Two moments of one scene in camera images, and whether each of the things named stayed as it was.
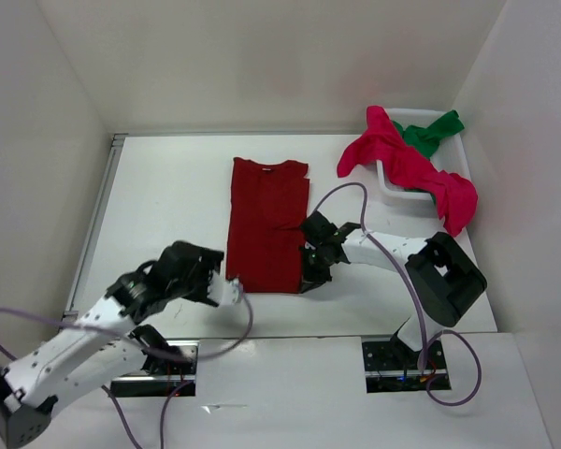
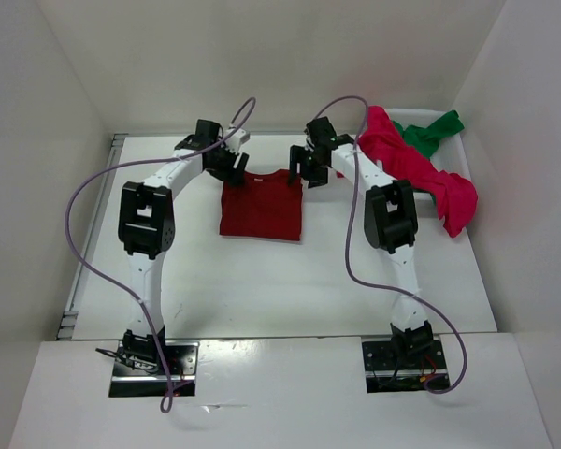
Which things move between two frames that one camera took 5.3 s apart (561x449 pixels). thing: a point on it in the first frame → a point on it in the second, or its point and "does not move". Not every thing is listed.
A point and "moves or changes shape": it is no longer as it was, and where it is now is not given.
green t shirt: [426, 138] does not move
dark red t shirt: [268, 209] moves or changes shape
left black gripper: [210, 265] → [237, 178]
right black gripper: [310, 279] → [297, 153]
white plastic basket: [450, 156] does not move
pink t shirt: [411, 168] does not move
